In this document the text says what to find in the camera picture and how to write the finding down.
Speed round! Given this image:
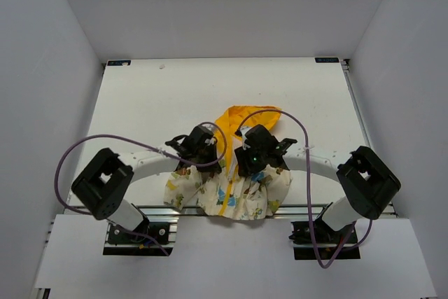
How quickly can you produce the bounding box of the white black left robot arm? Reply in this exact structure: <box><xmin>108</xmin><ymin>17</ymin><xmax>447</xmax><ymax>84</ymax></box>
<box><xmin>71</xmin><ymin>125</ymin><xmax>221</xmax><ymax>242</ymax></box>

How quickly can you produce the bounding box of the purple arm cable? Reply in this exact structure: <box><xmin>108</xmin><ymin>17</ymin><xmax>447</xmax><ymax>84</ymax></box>
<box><xmin>236</xmin><ymin>108</ymin><xmax>374</xmax><ymax>270</ymax></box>
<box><xmin>54</xmin><ymin>122</ymin><xmax>228</xmax><ymax>256</ymax></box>

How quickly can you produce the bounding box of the blue left corner label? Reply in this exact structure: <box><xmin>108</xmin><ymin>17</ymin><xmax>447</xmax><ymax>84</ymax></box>
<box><xmin>106</xmin><ymin>60</ymin><xmax>131</xmax><ymax>67</ymax></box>

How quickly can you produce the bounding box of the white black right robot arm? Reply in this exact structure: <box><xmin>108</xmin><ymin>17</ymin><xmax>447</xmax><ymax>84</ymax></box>
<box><xmin>234</xmin><ymin>125</ymin><xmax>401</xmax><ymax>244</ymax></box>

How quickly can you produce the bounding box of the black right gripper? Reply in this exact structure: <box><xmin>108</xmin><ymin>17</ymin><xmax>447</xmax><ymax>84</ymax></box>
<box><xmin>234</xmin><ymin>143</ymin><xmax>268</xmax><ymax>178</ymax></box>

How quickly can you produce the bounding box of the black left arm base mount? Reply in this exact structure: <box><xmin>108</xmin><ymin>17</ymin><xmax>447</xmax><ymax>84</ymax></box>
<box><xmin>103</xmin><ymin>218</ymin><xmax>178</xmax><ymax>257</ymax></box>

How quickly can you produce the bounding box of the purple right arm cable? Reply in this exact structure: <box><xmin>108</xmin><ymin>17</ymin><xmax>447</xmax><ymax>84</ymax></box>
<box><xmin>236</xmin><ymin>108</ymin><xmax>374</xmax><ymax>270</ymax></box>

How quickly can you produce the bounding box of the yellow cream dinosaur print jacket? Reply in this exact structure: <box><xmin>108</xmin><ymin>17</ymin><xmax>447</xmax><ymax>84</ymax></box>
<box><xmin>163</xmin><ymin>106</ymin><xmax>292</xmax><ymax>221</ymax></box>

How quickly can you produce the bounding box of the aluminium front table rail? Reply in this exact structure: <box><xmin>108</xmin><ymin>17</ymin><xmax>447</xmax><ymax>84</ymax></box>
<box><xmin>66</xmin><ymin>203</ymin><xmax>398</xmax><ymax>218</ymax></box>

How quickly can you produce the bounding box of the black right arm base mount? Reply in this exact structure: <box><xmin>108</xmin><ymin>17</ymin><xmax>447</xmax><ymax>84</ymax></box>
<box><xmin>286</xmin><ymin>220</ymin><xmax>361</xmax><ymax>260</ymax></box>

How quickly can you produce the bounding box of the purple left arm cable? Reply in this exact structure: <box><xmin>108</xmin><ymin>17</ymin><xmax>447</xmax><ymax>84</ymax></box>
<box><xmin>54</xmin><ymin>122</ymin><xmax>228</xmax><ymax>256</ymax></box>

